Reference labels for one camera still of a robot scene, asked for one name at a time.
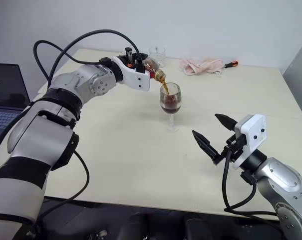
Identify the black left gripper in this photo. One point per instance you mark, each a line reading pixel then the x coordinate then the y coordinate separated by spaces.
pixel 130 58

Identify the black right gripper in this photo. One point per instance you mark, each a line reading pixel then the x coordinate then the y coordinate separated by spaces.
pixel 236 145

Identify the drink bottle with red label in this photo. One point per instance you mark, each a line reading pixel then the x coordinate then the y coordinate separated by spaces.
pixel 152 65

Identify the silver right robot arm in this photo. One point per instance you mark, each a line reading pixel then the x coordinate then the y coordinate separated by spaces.
pixel 283 180

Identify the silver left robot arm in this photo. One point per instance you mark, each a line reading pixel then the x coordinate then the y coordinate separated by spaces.
pixel 73 82

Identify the clear wine glass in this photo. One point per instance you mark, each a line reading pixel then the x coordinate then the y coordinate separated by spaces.
pixel 170 105

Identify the clear glass tumbler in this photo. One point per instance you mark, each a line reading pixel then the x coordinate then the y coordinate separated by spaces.
pixel 160 52

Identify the pink crumpled cloth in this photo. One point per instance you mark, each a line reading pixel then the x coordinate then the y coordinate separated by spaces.
pixel 203 66

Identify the black and orange screwdriver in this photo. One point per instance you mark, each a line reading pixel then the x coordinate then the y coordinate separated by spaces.
pixel 231 64

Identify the grey panel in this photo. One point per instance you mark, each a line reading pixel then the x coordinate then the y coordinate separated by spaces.
pixel 299 75

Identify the open dark laptop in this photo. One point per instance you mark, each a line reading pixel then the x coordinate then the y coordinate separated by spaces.
pixel 6 95

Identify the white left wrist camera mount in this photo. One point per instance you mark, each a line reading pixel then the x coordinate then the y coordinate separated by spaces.
pixel 138 82

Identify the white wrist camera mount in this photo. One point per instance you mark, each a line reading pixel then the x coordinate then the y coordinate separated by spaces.
pixel 255 127
pixel 138 82

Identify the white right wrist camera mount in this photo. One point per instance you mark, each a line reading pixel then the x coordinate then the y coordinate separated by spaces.
pixel 255 127

